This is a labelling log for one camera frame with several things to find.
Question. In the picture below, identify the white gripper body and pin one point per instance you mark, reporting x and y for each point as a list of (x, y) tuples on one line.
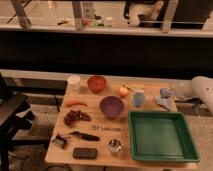
[(183, 91)]

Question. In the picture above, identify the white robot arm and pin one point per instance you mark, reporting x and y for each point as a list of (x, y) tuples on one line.
[(198, 87)]

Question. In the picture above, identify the red bowl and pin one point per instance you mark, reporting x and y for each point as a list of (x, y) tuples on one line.
[(96, 83)]

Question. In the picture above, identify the blue sponge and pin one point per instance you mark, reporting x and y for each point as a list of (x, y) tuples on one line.
[(165, 93)]

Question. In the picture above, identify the black chair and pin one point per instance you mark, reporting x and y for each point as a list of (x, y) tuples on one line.
[(11, 105)]

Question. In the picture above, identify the orange carrot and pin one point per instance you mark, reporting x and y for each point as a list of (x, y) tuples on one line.
[(71, 103)]

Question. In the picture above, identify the bunch of red grapes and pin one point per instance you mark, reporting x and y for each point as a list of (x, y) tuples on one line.
[(75, 115)]

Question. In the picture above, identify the green plastic tray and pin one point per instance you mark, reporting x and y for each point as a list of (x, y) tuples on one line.
[(161, 137)]

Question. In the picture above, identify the purple bowl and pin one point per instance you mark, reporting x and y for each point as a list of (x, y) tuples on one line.
[(111, 106)]

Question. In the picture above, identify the orange apple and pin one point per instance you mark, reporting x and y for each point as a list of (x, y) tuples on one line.
[(123, 92)]

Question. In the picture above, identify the person in beige trousers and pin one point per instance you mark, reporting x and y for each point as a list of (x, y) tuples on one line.
[(142, 13)]

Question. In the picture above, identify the black handled peeler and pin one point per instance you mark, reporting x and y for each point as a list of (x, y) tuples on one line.
[(85, 136)]

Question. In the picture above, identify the small metal cup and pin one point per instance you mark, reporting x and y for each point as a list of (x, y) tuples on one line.
[(114, 146)]

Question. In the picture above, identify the light blue cup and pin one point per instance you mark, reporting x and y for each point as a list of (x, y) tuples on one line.
[(138, 99)]

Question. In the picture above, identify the blue grey cloth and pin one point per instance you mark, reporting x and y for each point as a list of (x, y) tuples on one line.
[(167, 103)]

